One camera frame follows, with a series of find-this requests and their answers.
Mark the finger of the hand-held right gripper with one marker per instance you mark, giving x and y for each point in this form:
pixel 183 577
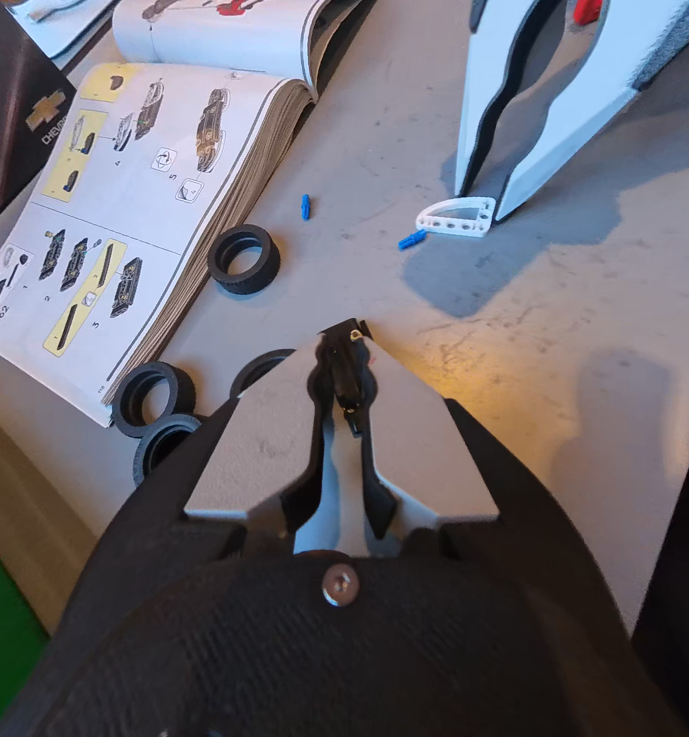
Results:
pixel 488 69
pixel 609 75

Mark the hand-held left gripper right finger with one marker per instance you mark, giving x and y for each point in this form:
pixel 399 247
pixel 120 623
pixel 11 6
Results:
pixel 431 455

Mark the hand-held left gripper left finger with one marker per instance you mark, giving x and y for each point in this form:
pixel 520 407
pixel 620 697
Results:
pixel 258 455

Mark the black brick plate assembly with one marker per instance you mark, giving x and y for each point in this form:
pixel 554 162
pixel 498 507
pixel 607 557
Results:
pixel 341 368

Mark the white curved frame brick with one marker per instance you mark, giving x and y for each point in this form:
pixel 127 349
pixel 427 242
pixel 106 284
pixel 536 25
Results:
pixel 465 229

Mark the grey desk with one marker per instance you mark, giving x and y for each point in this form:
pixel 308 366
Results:
pixel 436 316

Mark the red white toy car model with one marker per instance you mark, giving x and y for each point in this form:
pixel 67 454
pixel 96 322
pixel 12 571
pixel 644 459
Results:
pixel 586 11

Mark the black toy tyre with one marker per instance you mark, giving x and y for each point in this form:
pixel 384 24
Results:
pixel 264 270
pixel 149 455
pixel 244 374
pixel 177 403

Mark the blue connector pin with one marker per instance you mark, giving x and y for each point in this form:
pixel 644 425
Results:
pixel 305 207
pixel 412 240

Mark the person's black pants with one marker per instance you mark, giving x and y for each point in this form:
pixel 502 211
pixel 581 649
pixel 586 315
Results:
pixel 678 576

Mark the open instruction booklet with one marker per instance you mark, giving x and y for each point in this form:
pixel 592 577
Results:
pixel 120 201

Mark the green plastic bin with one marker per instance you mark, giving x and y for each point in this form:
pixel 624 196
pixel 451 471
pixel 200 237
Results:
pixel 5 633

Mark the toy car picture box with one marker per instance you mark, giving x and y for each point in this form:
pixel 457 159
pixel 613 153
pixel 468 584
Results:
pixel 11 126

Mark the white stand base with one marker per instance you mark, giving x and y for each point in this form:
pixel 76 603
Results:
pixel 62 29

